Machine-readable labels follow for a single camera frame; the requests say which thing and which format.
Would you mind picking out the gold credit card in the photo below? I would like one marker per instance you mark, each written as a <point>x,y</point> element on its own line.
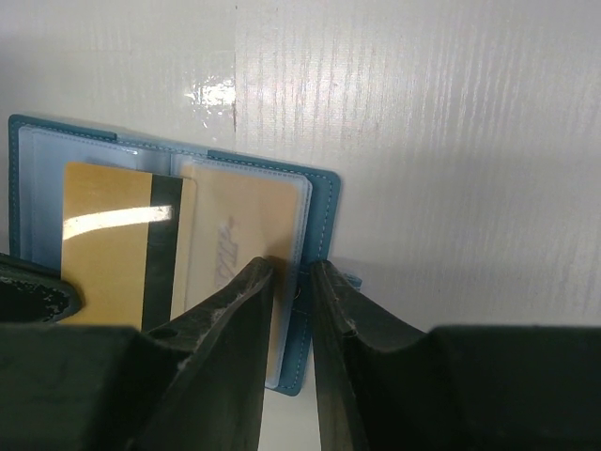
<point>243,212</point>
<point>126,238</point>

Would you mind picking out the blue leather card holder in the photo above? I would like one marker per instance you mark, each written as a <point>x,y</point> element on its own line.
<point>38,150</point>

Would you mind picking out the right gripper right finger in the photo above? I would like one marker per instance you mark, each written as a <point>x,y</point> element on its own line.
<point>382,384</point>

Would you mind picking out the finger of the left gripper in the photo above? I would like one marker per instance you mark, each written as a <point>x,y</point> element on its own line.
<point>33,293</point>

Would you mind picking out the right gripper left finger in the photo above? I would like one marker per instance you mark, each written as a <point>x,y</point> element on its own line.
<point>194,383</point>

